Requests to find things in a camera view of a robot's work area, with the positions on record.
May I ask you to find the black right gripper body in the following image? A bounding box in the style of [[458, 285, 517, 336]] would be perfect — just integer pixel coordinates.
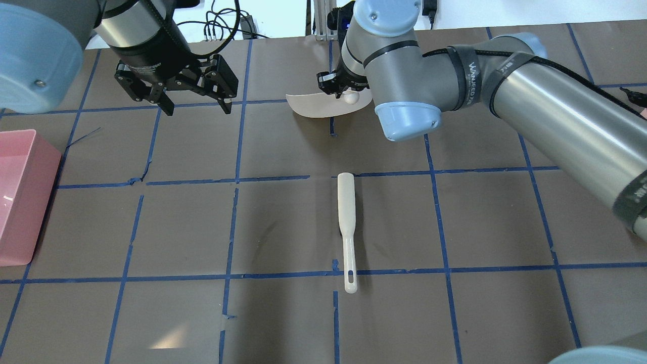
[[316, 58, 369, 99]]

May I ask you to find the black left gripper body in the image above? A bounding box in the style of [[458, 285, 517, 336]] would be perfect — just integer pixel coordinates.
[[115, 43, 239, 102]]

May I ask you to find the white plastic dustpan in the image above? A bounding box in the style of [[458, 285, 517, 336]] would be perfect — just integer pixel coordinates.
[[285, 89, 373, 118]]

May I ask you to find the white hand brush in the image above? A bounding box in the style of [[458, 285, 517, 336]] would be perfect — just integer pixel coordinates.
[[337, 172, 358, 294]]

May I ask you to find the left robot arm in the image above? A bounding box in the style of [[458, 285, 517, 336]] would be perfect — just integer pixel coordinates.
[[1, 1, 239, 116]]

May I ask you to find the pink plastic bin left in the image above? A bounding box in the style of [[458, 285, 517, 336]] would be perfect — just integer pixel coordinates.
[[1, 129, 62, 267]]

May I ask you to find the black power adapter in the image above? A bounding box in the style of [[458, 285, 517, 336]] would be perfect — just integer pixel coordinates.
[[422, 0, 438, 28]]

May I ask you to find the aluminium frame post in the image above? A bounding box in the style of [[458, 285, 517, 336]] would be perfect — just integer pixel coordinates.
[[310, 1, 338, 41]]

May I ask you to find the black cable bundle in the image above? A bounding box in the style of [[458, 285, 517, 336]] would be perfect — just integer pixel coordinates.
[[174, 0, 268, 43]]

